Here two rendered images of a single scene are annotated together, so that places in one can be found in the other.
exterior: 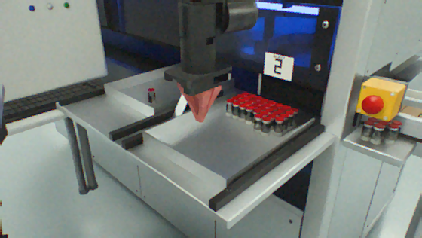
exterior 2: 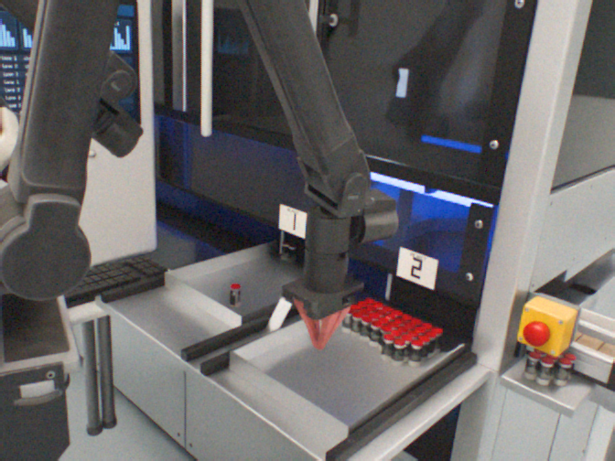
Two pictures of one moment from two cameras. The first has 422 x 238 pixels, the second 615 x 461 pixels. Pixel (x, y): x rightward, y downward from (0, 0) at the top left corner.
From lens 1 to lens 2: 0.26 m
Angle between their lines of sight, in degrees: 8
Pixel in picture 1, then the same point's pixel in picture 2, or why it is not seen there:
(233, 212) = not seen: outside the picture
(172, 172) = (272, 412)
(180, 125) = (278, 343)
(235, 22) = (372, 234)
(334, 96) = (490, 316)
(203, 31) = (335, 246)
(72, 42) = (114, 202)
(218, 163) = (335, 402)
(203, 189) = (317, 437)
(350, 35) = (510, 241)
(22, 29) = not seen: hidden behind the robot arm
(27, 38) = not seen: hidden behind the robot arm
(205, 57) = (335, 274)
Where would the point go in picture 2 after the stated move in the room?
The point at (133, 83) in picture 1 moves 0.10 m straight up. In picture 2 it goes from (204, 272) to (204, 231)
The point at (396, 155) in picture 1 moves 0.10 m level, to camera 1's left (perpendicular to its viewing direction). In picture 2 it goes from (567, 402) to (509, 399)
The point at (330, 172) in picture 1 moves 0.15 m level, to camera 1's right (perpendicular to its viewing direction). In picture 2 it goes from (483, 420) to (562, 423)
